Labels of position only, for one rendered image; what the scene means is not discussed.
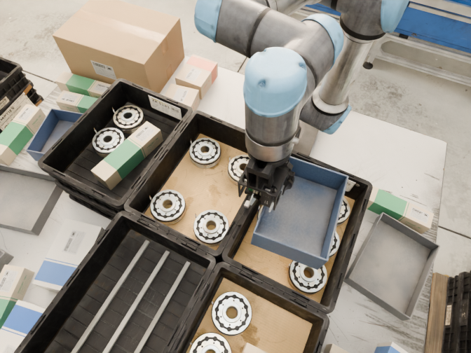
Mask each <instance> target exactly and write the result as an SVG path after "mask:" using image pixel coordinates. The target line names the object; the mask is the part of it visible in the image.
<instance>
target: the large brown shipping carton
mask: <svg viewBox="0 0 471 353"><path fill-rule="evenodd" d="M52 36H53V38H54V39H55V42H56V44H57V46H58V48H59V49H60V52H61V53H62V55H63V57H64V59H65V61H66V63H67V65H68V66H69V68H70V70H71V72H72V73H73V74H76V75H79V76H83V77H86V78H90V79H93V80H96V81H100V82H103V83H108V84H110V85H111V84H112V83H113V82H114V81H115V80H117V79H119V78H123V79H125V80H127V81H130V82H132V83H135V84H138V85H140V86H142V87H144V88H147V89H149V90H152V91H154V92H157V93H159V94H160V92H161V90H162V89H163V88H164V87H165V85H166V83H167V82H168V81H169V80H170V78H171V76H172V75H173V74H174V72H175V71H176V69H177V67H178V66H179V65H180V63H181V62H182V60H183V59H184V58H185V56H184V45H183V39H182V28H181V22H180V18H179V17H175V16H173V15H168V14H165V13H161V12H158V11H154V10H151V9H148V8H144V7H141V6H136V5H134V4H129V3H126V2H124V1H119V0H89V1H88V2H87V3H86V4H85V5H83V6H82V7H81V8H80V9H79V10H78V11H77V12H76V13H75V14H74V15H73V16H72V17H71V18H69V19H68V21H66V22H65V23H64V24H63V25H62V26H61V27H60V28H59V29H58V30H57V31H56V32H55V33H54V34H53V35H52Z"/></svg>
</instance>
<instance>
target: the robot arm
mask: <svg viewBox="0 0 471 353"><path fill-rule="evenodd" d="M408 2H409V0H197V2H196V6H195V10H194V11H195V13H194V24H195V26H196V29H197V30H198V32H199V33H200V34H202V35H203V36H206V37H208V38H209V39H211V40H213V42H214V43H219V44H221V45H223V46H225V47H227V48H230V49H231V50H234V51H236V52H237V53H240V54H241V55H244V56H245V57H248V58H249V61H248V62H247V64H246V67H245V80H244V83H243V97H244V100H245V145H246V148H247V154H248V156H249V157H250V159H249V162H248V164H247V166H246V168H245V169H244V171H243V173H242V175H241V177H240V179H239V181H238V196H239V197H240V196H241V195H242V193H243V191H244V189H245V187H247V188H246V189H245V194H248V195H251V199H250V205H252V204H253V203H254V201H255V200H256V199H257V200H261V205H263V206H266V207H270V208H269V211H268V212H271V210H272V208H273V210H274V211H275V208H276V207H277V204H278V202H279V199H280V198H281V197H282V196H283V194H284V192H285V191H286V190H287V189H291V188H292V185H293V183H294V175H295V172H292V168H293V165H292V164H291V163H290V161H289V158H290V156H291V154H292V149H293V147H294V145H295V144H298V143H299V136H300V133H301V127H299V126H300V122H299V120H301V121H303V122H305V123H307V124H309V125H311V126H313V127H315V128H316V129H318V130H320V131H321V132H324V133H327V134H334V133H335V131H337V130H338V128H339V127H340V126H341V124H342V122H343V121H344V120H345V119H346V117H347V116H348V114H349V113H350V110H351V109H352V106H351V105H349V97H348V93H349V92H350V89H351V88H352V86H353V83H354V82H355V79H356V78H357V75H358V74H359V72H360V69H361V68H362V65H363V64H364V61H365V60H366V58H367V56H368V54H369V51H370V50H371V47H372V46H373V44H374V42H375V41H376V40H379V39H381V38H382V37H383V36H384V35H385V34H386V33H392V32H393V31H394V30H395V28H396V27H397V25H398V24H399V22H400V20H401V18H402V16H403V13H404V11H405V9H406V7H407V4H408ZM316 3H319V4H322V5H324V6H327V7H329V8H331V9H333V10H336V11H338V12H340V13H341V16H340V19H339V24H338V22H337V21H336V20H335V19H334V18H332V17H330V16H328V15H325V14H312V15H309V16H308V17H307V18H305V19H303V20H302V21H298V20H296V19H294V18H291V17H290V15H291V14H293V13H295V12H296V11H298V10H299V9H300V8H302V7H304V6H305V5H306V4H307V5H312V4H316ZM323 78H324V79H323ZM322 79H323V82H322V85H321V86H319V87H317V86H318V85H319V83H320V82H321V80H322ZM245 179H246V180H247V181H246V180H245ZM240 185H242V186H243V187H242V188H241V189H240Z"/></svg>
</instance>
